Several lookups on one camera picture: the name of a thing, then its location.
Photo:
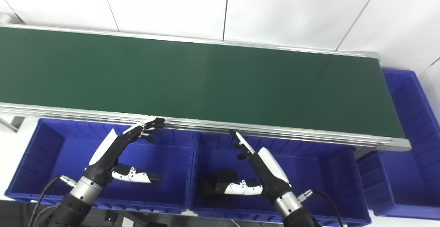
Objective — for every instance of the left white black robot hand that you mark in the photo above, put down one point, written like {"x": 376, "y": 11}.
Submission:
{"x": 105, "y": 158}

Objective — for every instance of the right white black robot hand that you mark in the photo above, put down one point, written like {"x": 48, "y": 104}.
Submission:
{"x": 271, "y": 172}

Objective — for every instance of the black cylinder block part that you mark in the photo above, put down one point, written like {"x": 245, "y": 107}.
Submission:
{"x": 223, "y": 176}

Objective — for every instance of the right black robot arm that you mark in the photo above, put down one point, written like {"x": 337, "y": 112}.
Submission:
{"x": 292, "y": 209}

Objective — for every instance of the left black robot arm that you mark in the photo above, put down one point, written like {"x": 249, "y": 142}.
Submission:
{"x": 74, "y": 203}

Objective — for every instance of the blue plastic bin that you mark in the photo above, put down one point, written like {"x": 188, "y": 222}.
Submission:
{"x": 51, "y": 161}
{"x": 319, "y": 182}
{"x": 405, "y": 172}

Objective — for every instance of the green conveyor belt aluminium frame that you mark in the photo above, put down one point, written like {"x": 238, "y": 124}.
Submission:
{"x": 172, "y": 79}

